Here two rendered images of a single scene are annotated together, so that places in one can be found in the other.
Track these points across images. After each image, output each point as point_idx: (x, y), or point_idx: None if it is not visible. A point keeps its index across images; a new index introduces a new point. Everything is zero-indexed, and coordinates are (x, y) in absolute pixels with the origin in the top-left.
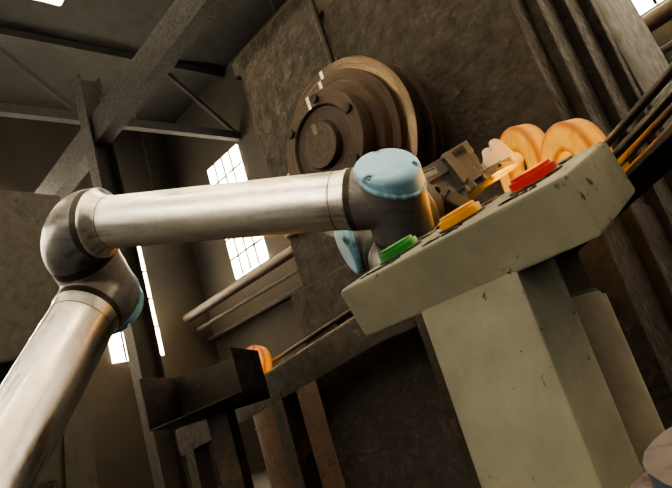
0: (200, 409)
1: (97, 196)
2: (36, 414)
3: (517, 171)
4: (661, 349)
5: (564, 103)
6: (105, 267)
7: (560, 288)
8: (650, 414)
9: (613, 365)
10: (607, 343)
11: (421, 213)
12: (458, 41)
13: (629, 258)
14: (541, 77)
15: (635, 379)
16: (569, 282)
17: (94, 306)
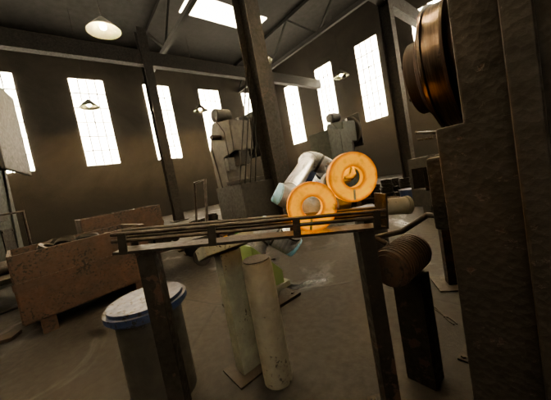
0: (420, 189)
1: (301, 157)
2: None
3: (360, 172)
4: (479, 315)
5: (485, 61)
6: (317, 170)
7: (220, 261)
8: (248, 294)
9: (244, 280)
10: (243, 275)
11: (284, 207)
12: None
13: (492, 239)
14: (453, 43)
15: (247, 286)
16: (356, 243)
17: (316, 180)
